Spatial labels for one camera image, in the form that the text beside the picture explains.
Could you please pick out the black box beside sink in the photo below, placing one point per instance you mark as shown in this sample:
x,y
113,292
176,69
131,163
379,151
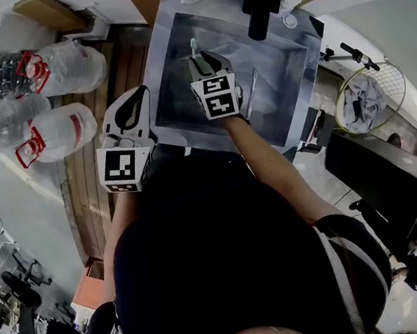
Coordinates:
x,y
317,129

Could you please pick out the black office chair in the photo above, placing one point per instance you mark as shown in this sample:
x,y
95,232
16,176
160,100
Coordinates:
x,y
25,293

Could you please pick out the person's left forearm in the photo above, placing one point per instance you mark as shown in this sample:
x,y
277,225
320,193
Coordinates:
x,y
118,239

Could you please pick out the steel sink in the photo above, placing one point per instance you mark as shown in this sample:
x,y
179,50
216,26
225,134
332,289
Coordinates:
x,y
273,81

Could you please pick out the grey cloth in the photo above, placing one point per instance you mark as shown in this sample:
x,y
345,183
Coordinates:
x,y
365,103

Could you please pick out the clear plastic water jug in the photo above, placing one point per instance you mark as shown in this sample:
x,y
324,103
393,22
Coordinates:
x,y
18,117
72,69
62,133

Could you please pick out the orange box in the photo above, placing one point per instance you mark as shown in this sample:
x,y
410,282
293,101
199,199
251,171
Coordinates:
x,y
90,297

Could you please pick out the pink grey toothbrush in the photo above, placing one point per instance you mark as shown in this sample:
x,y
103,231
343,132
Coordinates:
x,y
252,93

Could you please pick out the person's black shirt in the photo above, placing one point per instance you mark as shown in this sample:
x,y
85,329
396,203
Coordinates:
x,y
221,254

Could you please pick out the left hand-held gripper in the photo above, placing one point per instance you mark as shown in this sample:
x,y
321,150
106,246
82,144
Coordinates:
x,y
118,168

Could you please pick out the round sink button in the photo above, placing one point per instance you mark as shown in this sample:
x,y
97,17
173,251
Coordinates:
x,y
290,20

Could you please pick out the brown cardboard box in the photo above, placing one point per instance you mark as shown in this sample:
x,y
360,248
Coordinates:
x,y
55,10

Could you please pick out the white green toothbrush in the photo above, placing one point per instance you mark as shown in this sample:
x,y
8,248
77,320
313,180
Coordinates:
x,y
193,47

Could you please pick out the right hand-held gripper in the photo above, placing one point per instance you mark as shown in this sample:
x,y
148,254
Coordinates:
x,y
217,96

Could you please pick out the wooden slat pallet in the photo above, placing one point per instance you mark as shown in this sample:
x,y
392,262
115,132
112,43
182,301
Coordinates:
x,y
89,197

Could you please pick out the black faucet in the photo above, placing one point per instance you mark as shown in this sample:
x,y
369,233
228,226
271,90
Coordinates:
x,y
260,5

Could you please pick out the person's right forearm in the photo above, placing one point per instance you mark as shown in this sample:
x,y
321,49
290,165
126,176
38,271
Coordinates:
x,y
266,156

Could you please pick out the black cabinet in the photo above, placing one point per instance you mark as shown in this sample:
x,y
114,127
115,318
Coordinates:
x,y
379,174

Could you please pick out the dark filled plastic jug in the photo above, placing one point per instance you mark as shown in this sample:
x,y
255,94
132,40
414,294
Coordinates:
x,y
4,78

